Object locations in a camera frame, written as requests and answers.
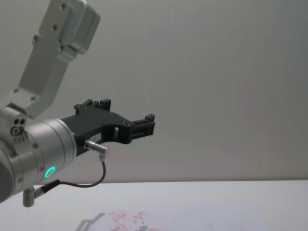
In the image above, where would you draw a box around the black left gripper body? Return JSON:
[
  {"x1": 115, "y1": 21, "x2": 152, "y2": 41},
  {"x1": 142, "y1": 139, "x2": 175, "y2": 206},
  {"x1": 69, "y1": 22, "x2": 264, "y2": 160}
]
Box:
[{"x1": 60, "y1": 108, "x2": 132, "y2": 157}]

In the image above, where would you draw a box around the white curtain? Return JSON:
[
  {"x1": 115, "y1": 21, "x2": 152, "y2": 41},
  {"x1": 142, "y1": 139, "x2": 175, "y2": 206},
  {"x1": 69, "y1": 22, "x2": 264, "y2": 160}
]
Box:
[{"x1": 0, "y1": 0, "x2": 308, "y2": 188}]

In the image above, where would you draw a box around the white table cloth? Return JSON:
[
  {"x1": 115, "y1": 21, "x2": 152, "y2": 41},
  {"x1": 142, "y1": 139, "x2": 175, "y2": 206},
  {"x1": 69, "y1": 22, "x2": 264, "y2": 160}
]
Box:
[{"x1": 0, "y1": 180, "x2": 308, "y2": 231}]

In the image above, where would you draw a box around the thin dark gripper cable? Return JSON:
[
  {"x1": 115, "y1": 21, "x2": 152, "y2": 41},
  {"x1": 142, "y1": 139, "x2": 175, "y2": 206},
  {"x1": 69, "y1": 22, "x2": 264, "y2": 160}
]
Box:
[{"x1": 33, "y1": 140, "x2": 110, "y2": 197}]

